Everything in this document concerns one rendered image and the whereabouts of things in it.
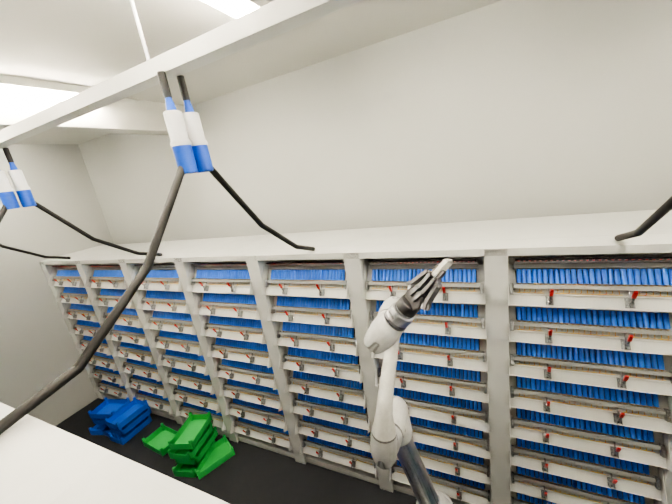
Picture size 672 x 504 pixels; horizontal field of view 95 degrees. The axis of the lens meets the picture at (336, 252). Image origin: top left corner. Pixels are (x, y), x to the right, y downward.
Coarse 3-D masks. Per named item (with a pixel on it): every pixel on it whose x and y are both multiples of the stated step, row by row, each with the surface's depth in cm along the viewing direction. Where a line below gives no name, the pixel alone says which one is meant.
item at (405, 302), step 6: (414, 294) 103; (402, 300) 104; (408, 300) 105; (420, 300) 101; (402, 306) 103; (408, 306) 102; (414, 306) 102; (420, 306) 101; (402, 312) 103; (408, 312) 102; (414, 312) 103
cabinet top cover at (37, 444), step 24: (0, 408) 74; (24, 432) 64; (48, 432) 63; (0, 456) 59; (24, 456) 58; (48, 456) 57; (120, 456) 54; (0, 480) 53; (24, 480) 52; (96, 480) 50; (120, 480) 49; (144, 480) 49; (168, 480) 48
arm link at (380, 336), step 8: (384, 312) 114; (376, 320) 111; (384, 320) 107; (376, 328) 109; (384, 328) 107; (392, 328) 106; (368, 336) 112; (376, 336) 108; (384, 336) 107; (392, 336) 106; (400, 336) 109; (368, 344) 112; (376, 344) 110; (384, 344) 108; (392, 344) 109; (376, 352) 112
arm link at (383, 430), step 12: (396, 300) 124; (396, 348) 126; (384, 360) 126; (396, 360) 126; (384, 372) 124; (384, 384) 122; (384, 396) 121; (384, 408) 120; (384, 420) 120; (372, 432) 125; (384, 432) 121
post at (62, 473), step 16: (80, 448) 57; (96, 448) 57; (64, 464) 54; (80, 464) 54; (32, 480) 52; (48, 480) 52; (64, 480) 51; (16, 496) 50; (32, 496) 49; (48, 496) 49
